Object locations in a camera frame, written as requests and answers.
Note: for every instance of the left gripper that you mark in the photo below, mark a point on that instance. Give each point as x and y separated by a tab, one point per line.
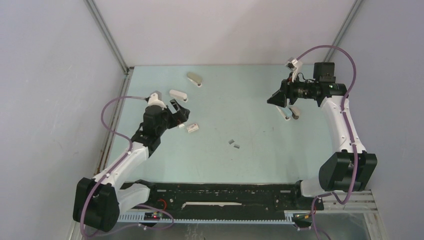
178	117

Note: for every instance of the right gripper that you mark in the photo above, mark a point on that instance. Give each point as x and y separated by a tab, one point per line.
286	91

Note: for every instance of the white stapler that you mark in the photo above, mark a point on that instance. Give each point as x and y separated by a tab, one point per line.
178	95

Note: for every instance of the beige brown stapler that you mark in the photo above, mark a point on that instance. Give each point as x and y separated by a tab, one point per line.
296	112

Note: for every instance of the light blue stapler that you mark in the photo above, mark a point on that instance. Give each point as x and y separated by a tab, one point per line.
285	112

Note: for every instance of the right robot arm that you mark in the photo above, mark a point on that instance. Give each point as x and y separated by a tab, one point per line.
351	166

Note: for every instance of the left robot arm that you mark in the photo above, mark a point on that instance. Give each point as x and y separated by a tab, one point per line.
100	200

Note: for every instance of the olive green stapler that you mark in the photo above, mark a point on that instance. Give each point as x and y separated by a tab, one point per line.
195	79

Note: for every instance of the white staple box sleeve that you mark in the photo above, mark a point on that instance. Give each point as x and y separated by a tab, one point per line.
192	128

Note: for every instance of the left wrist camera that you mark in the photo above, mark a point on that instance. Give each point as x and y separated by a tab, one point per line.
155	99

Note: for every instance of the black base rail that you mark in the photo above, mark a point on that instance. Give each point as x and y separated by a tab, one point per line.
226	202

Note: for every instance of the right aluminium frame post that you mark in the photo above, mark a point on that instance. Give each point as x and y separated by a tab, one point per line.
347	22

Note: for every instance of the aluminium frame post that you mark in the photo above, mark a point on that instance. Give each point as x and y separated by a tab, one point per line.
347	22
106	33

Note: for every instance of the left aluminium frame post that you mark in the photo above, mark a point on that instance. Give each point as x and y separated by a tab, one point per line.
106	33

